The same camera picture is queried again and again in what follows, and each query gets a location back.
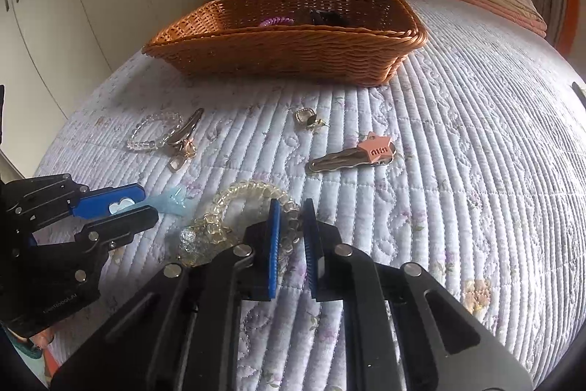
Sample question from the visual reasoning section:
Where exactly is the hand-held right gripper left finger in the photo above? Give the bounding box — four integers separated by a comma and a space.
49, 199, 294, 391

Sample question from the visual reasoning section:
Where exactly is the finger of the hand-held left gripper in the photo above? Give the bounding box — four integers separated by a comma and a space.
0, 173, 146, 231
27, 204, 159, 277

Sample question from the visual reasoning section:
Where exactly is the black hair claw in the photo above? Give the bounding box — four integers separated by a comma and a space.
308, 8, 351, 26

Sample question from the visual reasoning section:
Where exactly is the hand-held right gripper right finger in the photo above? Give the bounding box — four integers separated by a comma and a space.
300, 199, 534, 391

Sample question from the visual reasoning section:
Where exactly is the gold alligator hair clip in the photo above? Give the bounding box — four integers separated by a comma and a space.
164, 108, 205, 147

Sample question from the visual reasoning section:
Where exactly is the gold square pendant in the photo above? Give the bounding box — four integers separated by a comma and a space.
167, 141, 199, 173

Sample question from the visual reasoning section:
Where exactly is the pink star hair clip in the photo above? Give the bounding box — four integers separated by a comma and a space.
307, 132, 398, 174

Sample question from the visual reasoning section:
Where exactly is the brown wicker basket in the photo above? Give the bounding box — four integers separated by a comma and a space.
142, 0, 429, 88

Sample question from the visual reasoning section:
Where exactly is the clear bead bracelet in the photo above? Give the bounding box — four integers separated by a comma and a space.
127, 111, 184, 152

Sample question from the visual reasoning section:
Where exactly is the quilted floral bedspread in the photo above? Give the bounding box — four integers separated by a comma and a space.
34, 0, 586, 391

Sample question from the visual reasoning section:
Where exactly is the yellow spiral hair tie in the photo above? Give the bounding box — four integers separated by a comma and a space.
208, 180, 303, 257

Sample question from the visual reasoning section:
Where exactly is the light blue bow clip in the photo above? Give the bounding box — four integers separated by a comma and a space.
153, 186, 189, 218

